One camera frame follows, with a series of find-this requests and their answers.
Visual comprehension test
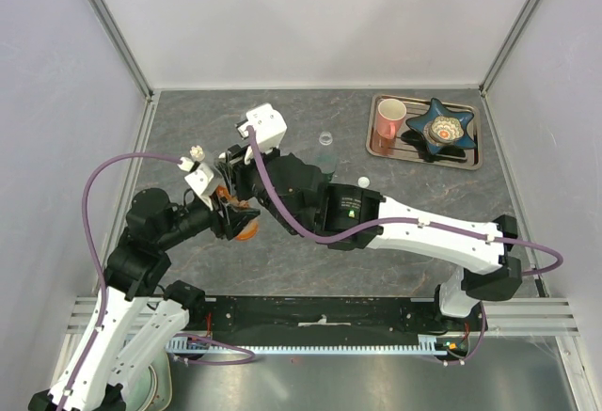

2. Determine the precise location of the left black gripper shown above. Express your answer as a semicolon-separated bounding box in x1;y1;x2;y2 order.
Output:
157;183;260;249

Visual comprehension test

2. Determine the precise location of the orange drink bottle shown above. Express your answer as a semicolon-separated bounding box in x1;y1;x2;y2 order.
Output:
216;185;259;241

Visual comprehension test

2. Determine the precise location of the cream bottle cap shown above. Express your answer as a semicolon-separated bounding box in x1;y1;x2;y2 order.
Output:
189;145;205;162

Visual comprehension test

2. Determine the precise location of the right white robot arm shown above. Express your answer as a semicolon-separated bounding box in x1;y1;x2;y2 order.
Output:
216;145;522;330

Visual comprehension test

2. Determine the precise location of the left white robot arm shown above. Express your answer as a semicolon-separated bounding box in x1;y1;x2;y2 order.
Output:
28;188;260;410

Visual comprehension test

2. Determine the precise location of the green label water bottle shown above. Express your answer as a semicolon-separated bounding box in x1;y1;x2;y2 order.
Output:
316;131;338;182

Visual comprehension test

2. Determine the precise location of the far white bottle cap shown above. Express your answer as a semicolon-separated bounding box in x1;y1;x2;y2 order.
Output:
357;177;371;188

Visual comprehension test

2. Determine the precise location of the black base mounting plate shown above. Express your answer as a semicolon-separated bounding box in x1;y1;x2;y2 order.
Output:
186;295;483;336

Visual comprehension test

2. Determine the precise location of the pink mug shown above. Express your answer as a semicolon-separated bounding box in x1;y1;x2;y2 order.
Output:
374;98;407;140

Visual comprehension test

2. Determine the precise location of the green ceramic plate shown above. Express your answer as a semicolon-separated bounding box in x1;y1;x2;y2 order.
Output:
130;353;173;410

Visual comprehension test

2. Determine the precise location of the small patterned bowl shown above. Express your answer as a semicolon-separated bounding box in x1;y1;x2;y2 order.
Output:
426;116;464;145

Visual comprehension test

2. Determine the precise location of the blue star-shaped dish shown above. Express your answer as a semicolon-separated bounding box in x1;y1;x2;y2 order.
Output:
406;98;477;155

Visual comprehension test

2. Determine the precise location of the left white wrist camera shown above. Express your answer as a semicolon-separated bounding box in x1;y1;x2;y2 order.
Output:
179;157;224;211

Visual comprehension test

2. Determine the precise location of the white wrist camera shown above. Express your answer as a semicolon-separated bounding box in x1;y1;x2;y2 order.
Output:
179;157;224;211
237;103;287;153

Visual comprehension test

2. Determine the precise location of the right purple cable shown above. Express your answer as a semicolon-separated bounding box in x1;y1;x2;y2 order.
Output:
246;124;564;280

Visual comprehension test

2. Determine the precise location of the purple cable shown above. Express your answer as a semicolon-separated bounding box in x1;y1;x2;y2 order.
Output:
246;124;564;280
55;152;258;411

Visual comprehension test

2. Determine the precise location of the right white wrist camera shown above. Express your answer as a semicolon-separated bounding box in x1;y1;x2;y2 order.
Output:
237;103;287;153

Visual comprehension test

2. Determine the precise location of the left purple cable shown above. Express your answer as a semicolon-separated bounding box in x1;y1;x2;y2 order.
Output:
55;152;258;411

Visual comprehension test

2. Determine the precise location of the slotted cable duct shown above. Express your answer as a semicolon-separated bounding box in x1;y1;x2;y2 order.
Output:
165;335;469;356

